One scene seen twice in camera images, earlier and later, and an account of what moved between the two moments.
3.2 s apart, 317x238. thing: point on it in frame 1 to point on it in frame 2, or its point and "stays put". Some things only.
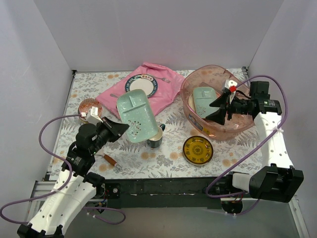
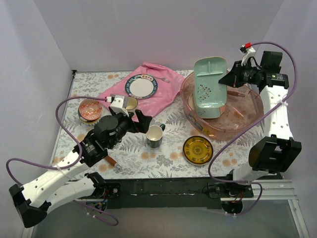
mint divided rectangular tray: (204, 96) stays put
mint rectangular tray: (135, 110) to (209, 94)
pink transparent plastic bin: (203, 86) stays put
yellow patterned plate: (197, 150) stays put
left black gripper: (109, 129) to (134, 123)
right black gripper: (228, 108) to (237, 75)
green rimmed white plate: (147, 83) stays put
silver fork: (164, 79) stays put
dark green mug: (156, 141) stays put
